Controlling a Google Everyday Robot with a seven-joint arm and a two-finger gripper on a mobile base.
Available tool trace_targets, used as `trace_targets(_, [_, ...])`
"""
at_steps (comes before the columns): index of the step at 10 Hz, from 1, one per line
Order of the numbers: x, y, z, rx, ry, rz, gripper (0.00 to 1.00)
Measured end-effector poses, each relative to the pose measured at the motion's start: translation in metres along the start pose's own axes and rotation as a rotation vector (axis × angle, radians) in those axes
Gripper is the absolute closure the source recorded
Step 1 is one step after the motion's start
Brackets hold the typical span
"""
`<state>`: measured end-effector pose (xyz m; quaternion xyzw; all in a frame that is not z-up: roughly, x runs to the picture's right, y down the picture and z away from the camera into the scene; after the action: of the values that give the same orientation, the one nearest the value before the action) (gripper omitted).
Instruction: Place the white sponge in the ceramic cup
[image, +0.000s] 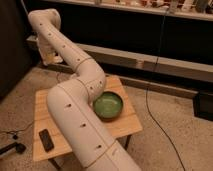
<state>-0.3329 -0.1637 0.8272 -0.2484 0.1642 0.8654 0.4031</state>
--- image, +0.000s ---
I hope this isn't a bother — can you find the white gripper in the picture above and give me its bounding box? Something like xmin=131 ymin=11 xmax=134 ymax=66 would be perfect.
xmin=37 ymin=34 xmax=63 ymax=65

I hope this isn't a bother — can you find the green ceramic bowl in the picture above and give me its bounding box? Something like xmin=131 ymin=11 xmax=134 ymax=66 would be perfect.
xmin=93 ymin=91 xmax=123 ymax=120

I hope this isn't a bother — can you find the black device on floor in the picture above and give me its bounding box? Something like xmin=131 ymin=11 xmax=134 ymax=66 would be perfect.
xmin=0 ymin=142 xmax=26 ymax=155

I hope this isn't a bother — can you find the small wooden table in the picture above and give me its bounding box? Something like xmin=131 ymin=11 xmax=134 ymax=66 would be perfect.
xmin=33 ymin=76 xmax=142 ymax=169

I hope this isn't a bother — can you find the thin black floor cable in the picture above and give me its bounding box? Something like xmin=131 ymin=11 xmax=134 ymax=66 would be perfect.
xmin=0 ymin=120 xmax=36 ymax=140

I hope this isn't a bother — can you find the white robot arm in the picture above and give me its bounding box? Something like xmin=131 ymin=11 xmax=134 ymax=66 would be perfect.
xmin=28 ymin=9 xmax=142 ymax=171

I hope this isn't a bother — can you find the black power cable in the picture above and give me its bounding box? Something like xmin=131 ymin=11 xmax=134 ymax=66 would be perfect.
xmin=144 ymin=8 xmax=186 ymax=171

